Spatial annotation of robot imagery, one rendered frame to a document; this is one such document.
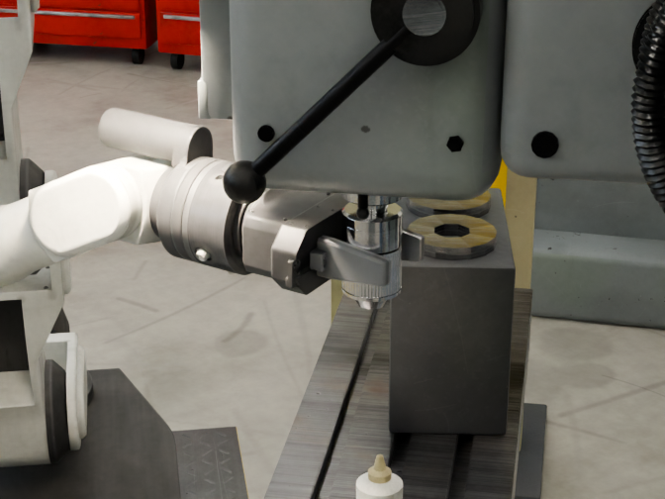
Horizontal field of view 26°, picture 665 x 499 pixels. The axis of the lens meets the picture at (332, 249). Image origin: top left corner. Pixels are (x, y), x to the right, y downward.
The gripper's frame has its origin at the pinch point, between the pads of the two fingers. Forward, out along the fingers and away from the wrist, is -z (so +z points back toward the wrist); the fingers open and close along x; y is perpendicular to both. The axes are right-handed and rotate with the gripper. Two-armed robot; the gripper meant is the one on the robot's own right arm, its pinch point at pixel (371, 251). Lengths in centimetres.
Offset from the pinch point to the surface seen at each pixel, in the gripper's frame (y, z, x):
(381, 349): 31, 20, 38
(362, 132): -13.3, -4.2, -9.0
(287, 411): 125, 110, 156
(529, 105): -16.5, -15.3, -6.7
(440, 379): 24.2, 5.4, 24.3
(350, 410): 32.1, 16.8, 26.1
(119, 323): 126, 173, 172
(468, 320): 17.5, 3.3, 25.5
